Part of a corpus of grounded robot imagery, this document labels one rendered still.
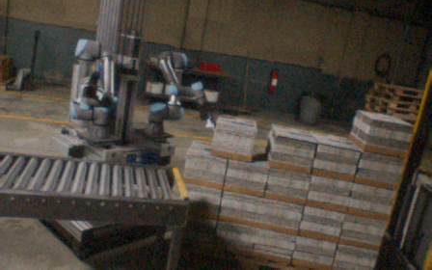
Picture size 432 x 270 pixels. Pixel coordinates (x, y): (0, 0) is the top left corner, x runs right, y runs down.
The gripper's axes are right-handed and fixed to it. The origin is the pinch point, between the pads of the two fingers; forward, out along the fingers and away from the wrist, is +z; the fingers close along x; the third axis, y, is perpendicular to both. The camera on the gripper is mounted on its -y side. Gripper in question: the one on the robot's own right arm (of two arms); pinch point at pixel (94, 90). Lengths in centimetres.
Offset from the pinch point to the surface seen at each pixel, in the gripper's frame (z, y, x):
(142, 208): 48, 44, -30
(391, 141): 30, -19, -189
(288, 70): -623, -61, -511
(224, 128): -18, 8, -91
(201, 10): -650, -128, -261
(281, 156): 1, 14, -130
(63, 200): 42, 47, 6
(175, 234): 50, 54, -50
